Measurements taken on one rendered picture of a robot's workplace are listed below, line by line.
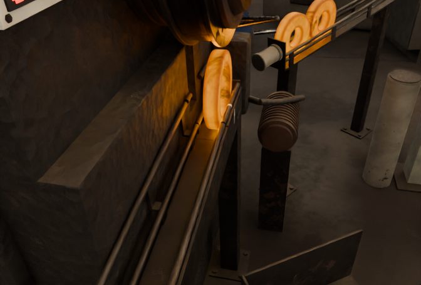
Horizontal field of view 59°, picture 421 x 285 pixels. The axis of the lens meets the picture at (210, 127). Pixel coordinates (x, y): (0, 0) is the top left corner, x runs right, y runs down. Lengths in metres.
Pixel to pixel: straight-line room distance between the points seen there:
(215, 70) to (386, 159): 1.08
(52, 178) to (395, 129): 1.37
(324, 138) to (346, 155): 0.16
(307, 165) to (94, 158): 1.45
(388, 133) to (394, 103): 0.13
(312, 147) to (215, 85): 1.25
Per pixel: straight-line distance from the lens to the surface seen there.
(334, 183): 1.80
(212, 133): 0.90
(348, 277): 0.71
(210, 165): 0.74
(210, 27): 0.63
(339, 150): 2.00
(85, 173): 0.50
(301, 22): 1.34
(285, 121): 1.19
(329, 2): 1.45
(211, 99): 0.80
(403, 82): 1.55
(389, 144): 1.68
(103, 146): 0.54
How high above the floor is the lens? 1.18
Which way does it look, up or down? 34 degrees down
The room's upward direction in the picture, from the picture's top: 3 degrees counter-clockwise
